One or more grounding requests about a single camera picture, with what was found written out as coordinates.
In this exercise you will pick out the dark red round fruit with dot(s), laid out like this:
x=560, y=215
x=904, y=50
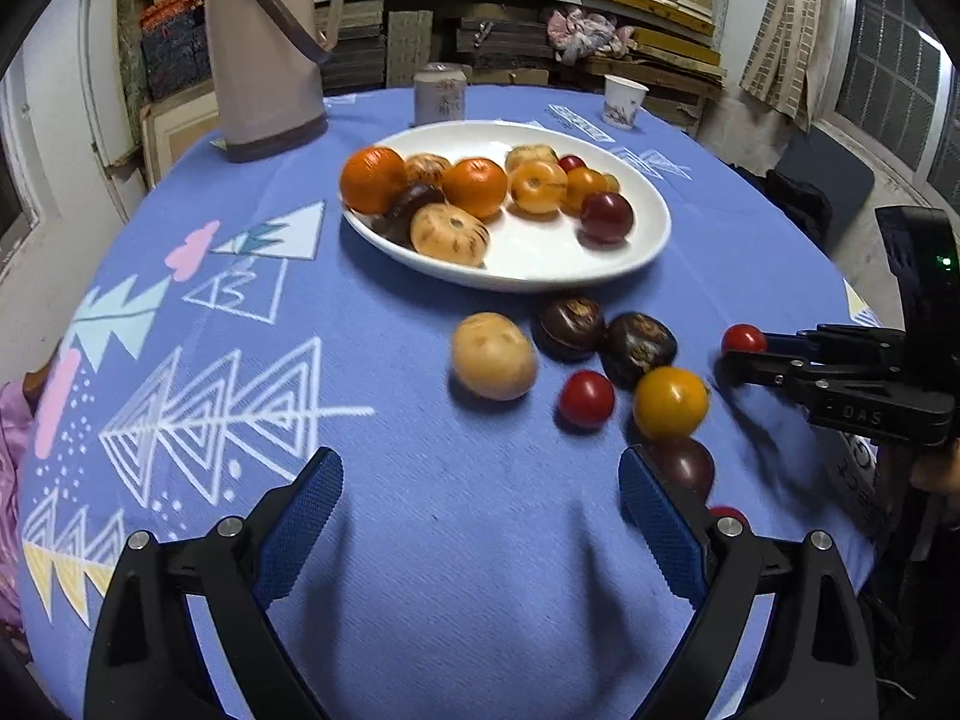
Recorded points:
x=639, y=349
x=684, y=465
x=606, y=216

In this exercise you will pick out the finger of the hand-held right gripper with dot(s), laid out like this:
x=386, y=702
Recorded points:
x=825, y=336
x=765, y=373

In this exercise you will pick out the white drink can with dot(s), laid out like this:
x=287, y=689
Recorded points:
x=440, y=94

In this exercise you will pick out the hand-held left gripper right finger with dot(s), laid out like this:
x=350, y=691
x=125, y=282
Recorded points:
x=660, y=517

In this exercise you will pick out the person's right hand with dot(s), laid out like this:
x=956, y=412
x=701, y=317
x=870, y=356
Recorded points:
x=934, y=469

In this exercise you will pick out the brick patterned curtain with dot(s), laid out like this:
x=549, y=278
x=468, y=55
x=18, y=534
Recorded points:
x=784, y=22

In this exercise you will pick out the white board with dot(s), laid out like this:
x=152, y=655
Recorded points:
x=101, y=90

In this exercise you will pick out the tan round fruit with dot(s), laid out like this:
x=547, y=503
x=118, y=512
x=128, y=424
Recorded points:
x=532, y=156
x=450, y=234
x=493, y=356
x=426, y=167

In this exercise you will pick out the red cherry tomato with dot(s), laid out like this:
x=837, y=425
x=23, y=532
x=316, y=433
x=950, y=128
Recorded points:
x=572, y=163
x=727, y=514
x=586, y=399
x=742, y=337

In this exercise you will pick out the spotted orange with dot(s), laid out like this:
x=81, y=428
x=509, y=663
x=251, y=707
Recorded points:
x=538, y=189

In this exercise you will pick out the white paper cup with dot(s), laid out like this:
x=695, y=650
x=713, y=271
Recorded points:
x=624, y=101

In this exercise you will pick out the black chair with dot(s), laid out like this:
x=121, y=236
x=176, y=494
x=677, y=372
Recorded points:
x=825, y=172

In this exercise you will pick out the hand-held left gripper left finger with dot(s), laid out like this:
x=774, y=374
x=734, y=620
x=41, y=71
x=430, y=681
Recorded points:
x=300, y=517

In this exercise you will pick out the white round plate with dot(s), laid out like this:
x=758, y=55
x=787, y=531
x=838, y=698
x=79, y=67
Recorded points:
x=540, y=255

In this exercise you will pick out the sliding glass window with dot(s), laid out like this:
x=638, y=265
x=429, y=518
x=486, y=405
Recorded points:
x=15, y=187

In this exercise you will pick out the barred glass window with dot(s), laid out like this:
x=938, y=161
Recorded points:
x=892, y=67

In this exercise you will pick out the dark brown round fruit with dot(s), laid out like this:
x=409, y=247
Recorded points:
x=405, y=206
x=570, y=326

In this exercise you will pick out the stacks of flat boxes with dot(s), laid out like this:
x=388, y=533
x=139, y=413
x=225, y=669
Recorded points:
x=495, y=37

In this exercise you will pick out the small yellow orange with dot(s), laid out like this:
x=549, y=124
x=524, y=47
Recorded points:
x=670, y=401
x=586, y=189
x=613, y=182

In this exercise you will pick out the picture frame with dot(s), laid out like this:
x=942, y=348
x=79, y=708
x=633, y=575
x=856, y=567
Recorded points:
x=176, y=131

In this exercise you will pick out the purple cloth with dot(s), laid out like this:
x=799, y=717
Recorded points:
x=9, y=510

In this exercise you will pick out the pink crumpled cloth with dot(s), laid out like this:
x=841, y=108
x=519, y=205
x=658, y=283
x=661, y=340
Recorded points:
x=585, y=30

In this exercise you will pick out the large orange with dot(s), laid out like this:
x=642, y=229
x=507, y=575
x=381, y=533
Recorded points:
x=373, y=180

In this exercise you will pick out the blue printed tablecloth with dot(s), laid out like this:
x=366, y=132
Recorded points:
x=420, y=465

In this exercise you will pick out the beige thermos jug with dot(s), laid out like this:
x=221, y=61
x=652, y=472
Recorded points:
x=262, y=52

